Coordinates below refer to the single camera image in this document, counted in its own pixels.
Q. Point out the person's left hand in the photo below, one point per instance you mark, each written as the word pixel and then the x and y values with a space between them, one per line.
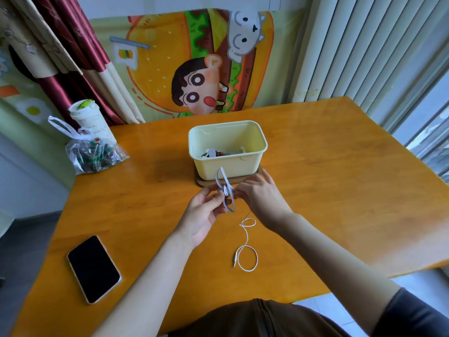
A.
pixel 198 217

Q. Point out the person's right hand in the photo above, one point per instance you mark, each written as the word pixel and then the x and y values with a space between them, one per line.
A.
pixel 263 201

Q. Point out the person's right middle finger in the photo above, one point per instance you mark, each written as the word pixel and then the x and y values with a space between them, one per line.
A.
pixel 268 177

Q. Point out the person's right thumb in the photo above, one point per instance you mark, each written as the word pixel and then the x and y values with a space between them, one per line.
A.
pixel 242 196

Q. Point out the person's left thumb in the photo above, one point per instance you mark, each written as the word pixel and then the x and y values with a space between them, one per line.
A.
pixel 209 192

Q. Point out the person's right forearm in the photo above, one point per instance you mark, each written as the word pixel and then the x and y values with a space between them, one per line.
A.
pixel 336 266

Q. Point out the person's left forearm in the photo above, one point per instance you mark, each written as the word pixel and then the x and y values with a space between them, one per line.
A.
pixel 147 287

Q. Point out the brown wooden tray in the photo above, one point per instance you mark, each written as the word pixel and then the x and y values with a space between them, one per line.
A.
pixel 210 181

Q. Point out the small items in box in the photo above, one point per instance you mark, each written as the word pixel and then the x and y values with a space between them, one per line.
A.
pixel 219 153

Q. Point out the cream plastic storage box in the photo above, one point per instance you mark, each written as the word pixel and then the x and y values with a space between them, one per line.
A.
pixel 227 147

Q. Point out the clear plastic bag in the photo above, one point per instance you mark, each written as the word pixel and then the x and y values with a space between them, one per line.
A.
pixel 92 150

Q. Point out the person's brown shirt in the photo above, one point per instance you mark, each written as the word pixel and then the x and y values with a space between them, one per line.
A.
pixel 280 319

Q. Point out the white paper cup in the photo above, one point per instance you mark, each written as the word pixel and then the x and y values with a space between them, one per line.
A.
pixel 92 119

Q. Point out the black smartphone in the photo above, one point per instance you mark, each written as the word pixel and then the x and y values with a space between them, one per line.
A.
pixel 93 268

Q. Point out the white vertical blinds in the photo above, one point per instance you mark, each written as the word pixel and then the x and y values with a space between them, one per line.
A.
pixel 361 49

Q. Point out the red and cream curtain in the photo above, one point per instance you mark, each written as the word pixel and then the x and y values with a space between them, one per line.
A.
pixel 66 56

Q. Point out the cartoon burger wall poster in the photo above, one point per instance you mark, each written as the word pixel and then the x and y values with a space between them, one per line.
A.
pixel 196 63

